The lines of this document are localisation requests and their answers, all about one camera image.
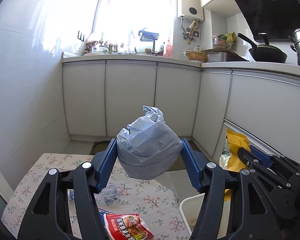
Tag wicker basket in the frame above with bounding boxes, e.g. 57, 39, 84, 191
185, 50, 208, 63

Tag snack bags on counter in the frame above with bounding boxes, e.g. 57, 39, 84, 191
212, 33, 236, 50

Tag white kitchen cabinets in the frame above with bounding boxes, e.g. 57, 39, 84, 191
62, 55, 300, 163

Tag white water heater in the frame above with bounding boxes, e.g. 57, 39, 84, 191
177, 0, 204, 22

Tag red instant noodle bowl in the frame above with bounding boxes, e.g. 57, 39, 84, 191
103, 213, 154, 240

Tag black frying pan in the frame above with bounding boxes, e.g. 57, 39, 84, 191
237, 33, 287, 63

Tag red bottle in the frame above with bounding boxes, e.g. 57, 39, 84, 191
166, 38, 173, 57

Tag black range hood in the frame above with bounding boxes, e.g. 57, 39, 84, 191
235, 0, 300, 42

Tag yellow snack wrapper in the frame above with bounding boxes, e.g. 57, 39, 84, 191
219, 128, 252, 202

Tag grey paper ball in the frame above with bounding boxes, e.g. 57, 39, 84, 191
116, 106, 183, 180

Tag white plastic trash bin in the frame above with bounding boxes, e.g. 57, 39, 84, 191
179, 193, 231, 239

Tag blue dish rack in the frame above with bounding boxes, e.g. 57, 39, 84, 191
138, 28, 159, 53

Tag metal tray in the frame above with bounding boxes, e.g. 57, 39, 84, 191
202, 48, 247, 63

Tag crushed clear plastic bottle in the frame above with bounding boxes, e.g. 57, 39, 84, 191
94, 183, 119, 205

